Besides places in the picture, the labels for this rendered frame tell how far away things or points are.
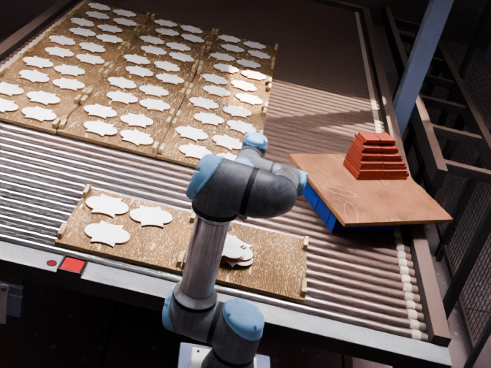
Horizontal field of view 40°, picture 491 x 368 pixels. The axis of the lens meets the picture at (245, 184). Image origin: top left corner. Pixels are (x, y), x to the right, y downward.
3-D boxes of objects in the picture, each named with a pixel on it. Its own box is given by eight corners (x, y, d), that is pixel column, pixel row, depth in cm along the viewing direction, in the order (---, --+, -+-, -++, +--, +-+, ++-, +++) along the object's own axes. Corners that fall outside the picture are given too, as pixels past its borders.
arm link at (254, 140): (240, 138, 199) (247, 127, 206) (233, 170, 204) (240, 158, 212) (266, 146, 198) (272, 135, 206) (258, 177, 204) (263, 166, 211)
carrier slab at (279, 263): (303, 304, 218) (305, 300, 217) (180, 274, 217) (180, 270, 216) (306, 243, 248) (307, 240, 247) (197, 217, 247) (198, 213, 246)
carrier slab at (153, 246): (179, 274, 217) (180, 271, 216) (54, 245, 215) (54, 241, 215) (196, 217, 247) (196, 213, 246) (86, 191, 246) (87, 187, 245)
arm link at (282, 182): (303, 185, 150) (311, 164, 198) (256, 171, 151) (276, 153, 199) (288, 234, 152) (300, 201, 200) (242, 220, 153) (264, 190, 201)
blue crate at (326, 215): (397, 231, 270) (405, 209, 265) (330, 234, 257) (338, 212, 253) (359, 188, 294) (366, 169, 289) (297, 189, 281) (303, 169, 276)
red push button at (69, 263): (78, 276, 206) (79, 272, 205) (59, 271, 206) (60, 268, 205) (85, 264, 211) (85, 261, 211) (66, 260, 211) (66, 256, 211)
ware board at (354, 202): (451, 223, 265) (454, 218, 264) (343, 227, 244) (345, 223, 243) (386, 158, 303) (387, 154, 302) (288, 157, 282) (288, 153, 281)
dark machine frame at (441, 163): (438, 352, 356) (519, 188, 306) (368, 335, 355) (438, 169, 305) (388, 123, 615) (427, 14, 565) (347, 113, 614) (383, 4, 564)
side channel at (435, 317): (441, 360, 219) (452, 339, 214) (423, 355, 219) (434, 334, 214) (366, 21, 571) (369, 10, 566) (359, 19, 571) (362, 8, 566)
